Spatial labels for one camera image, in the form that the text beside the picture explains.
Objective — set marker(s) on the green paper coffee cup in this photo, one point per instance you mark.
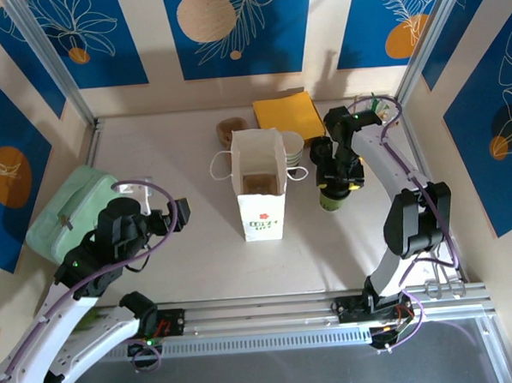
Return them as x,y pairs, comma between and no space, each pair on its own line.
335,203

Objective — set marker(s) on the white paper bag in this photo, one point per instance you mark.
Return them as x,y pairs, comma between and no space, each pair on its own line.
261,217

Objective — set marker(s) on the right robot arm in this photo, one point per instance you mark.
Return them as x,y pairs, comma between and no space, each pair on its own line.
416,221

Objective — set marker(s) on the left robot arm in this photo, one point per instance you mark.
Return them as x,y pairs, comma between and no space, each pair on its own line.
105,336

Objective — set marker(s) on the green paper cup stack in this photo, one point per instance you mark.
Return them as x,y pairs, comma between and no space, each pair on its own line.
293,148

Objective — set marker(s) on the mint green zip pouch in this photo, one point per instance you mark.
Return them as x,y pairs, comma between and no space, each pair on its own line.
68,205

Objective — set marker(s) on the yellow napkin stack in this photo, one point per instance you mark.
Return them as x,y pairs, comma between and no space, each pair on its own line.
286,117

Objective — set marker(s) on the green plastic object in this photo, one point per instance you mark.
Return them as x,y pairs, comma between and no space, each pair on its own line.
89,320

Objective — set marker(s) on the small circuit board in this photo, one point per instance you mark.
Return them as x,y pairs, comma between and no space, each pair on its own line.
144,349
386,335

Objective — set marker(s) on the grey metal panel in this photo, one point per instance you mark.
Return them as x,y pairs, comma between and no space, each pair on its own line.
266,377

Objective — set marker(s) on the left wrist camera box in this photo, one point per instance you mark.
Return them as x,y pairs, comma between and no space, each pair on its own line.
138,191

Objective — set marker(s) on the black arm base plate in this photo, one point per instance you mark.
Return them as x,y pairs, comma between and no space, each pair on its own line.
172,322
352,308

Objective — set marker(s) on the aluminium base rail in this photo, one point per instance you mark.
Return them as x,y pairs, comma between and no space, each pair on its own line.
262,315

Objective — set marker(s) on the aluminium frame post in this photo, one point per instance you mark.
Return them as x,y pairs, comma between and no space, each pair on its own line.
428,36
47,56

